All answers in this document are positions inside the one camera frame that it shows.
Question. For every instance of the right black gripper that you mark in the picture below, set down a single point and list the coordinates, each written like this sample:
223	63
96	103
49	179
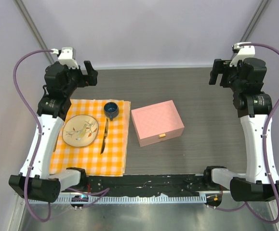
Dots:
221	67

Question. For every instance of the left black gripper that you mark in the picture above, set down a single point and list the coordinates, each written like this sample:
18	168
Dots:
90	79

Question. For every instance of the pink jewelry box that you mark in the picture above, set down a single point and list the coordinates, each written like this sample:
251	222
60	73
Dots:
157	122

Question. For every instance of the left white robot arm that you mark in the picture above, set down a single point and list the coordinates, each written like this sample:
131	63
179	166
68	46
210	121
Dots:
34	180

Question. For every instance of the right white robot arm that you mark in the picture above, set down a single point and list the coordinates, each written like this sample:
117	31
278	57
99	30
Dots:
261	181

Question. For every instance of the dark blue mug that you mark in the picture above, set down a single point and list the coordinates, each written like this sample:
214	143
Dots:
111	110

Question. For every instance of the gold black knife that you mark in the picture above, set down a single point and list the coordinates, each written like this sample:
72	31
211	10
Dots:
105	136

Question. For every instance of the bird pattern ceramic plate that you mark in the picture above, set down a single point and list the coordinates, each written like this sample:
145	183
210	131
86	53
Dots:
80	131

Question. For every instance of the yellow checkered cloth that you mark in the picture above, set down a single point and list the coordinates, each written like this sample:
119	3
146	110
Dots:
112	162

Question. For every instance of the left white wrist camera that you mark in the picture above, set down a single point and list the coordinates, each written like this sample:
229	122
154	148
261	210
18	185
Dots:
66	56

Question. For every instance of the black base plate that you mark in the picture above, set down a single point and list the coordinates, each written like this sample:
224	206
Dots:
171	185

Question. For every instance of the slotted white cable duct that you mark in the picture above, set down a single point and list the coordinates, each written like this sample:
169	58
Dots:
162	199

